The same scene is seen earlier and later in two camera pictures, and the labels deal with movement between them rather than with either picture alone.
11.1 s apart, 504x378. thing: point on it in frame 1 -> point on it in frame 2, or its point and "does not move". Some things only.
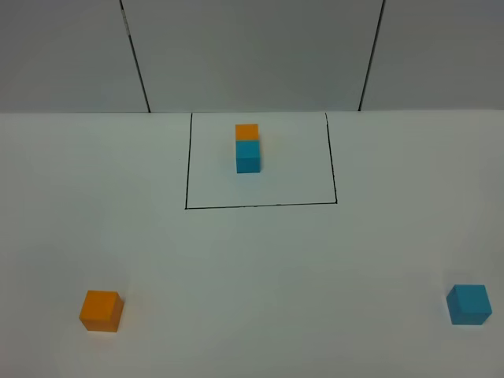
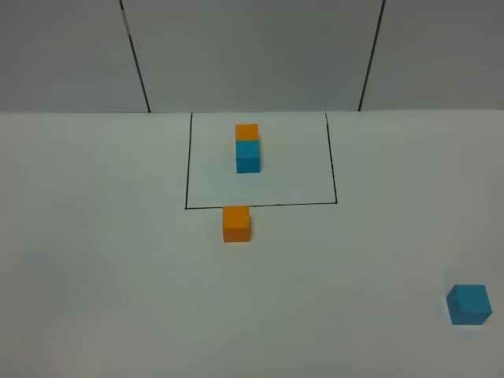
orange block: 101,310 -> 236,224
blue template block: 247,156 does not move
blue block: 468,304 does not move
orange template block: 244,132 does not move
